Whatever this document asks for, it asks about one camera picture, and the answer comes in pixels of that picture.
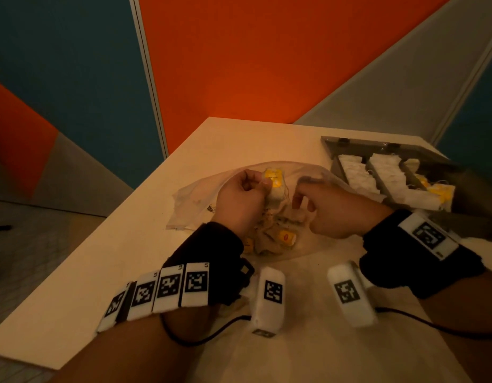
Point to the person's right hand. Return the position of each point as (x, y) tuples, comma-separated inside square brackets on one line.
[(341, 215)]

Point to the person's left hand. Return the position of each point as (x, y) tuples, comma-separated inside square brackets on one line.
[(238, 203)]

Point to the clear plastic bag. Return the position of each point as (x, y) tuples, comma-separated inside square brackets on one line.
[(194, 203)]

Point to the pile of paper tea bags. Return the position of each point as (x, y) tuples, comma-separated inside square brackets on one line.
[(282, 235)]

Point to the dark compartment organizer box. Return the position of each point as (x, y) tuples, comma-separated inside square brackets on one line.
[(469, 223)]

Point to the person's left forearm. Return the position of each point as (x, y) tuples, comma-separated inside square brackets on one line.
[(130, 351)]

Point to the person's right forearm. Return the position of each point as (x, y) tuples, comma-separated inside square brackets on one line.
[(469, 315)]

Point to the black rod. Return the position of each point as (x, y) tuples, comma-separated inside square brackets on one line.
[(0, 228)]

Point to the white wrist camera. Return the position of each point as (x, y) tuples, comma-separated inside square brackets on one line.
[(266, 319), (357, 313)]

